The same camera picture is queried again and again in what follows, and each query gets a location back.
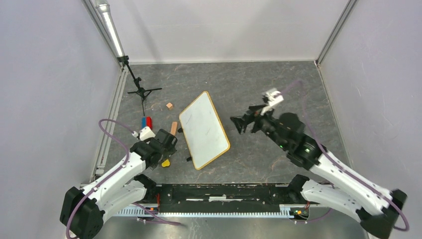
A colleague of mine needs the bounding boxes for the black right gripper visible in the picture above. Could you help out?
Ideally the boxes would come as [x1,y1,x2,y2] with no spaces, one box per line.
[229,103,288,150]

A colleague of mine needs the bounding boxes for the yellow whiteboard eraser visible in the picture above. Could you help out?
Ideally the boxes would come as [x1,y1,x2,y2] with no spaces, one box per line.
[161,159,171,168]

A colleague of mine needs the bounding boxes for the yellow framed whiteboard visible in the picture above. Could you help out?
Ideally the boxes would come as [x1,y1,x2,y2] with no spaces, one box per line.
[179,91,231,170]

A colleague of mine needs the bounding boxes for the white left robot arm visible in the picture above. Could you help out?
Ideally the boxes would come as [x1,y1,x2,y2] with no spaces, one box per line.
[59,127,178,239]

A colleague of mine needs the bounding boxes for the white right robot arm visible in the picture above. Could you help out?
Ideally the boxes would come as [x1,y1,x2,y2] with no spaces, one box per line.
[230,105,408,239]

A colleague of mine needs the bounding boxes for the blue and red block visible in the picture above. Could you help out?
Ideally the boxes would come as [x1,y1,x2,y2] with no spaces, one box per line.
[141,117,153,129]

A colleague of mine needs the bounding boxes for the orange wooden block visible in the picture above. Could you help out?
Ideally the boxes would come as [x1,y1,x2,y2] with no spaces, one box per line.
[170,121,178,136]

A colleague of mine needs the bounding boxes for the small wooden cube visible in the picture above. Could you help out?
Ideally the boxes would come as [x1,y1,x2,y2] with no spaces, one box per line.
[166,103,174,110]

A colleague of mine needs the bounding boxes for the black microphone tripod stand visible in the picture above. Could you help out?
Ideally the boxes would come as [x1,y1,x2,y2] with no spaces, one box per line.
[117,55,163,116]

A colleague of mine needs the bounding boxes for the silver microphone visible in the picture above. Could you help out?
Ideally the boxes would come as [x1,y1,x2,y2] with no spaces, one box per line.
[95,0,125,58]

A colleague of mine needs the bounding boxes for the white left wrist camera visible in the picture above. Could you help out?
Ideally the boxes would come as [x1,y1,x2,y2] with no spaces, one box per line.
[132,126,155,141]

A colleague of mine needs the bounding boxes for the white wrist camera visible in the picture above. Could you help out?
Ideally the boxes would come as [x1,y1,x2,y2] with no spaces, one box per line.
[132,126,155,141]
[260,88,284,116]

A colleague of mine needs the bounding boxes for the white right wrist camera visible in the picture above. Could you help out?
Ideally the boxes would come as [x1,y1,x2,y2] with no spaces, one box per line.
[260,88,284,116]

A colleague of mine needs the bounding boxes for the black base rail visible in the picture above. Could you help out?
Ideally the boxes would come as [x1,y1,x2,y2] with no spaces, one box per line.
[138,183,307,213]

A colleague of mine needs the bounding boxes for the perforated cable duct strip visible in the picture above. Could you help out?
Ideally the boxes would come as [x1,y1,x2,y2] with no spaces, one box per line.
[113,206,298,219]

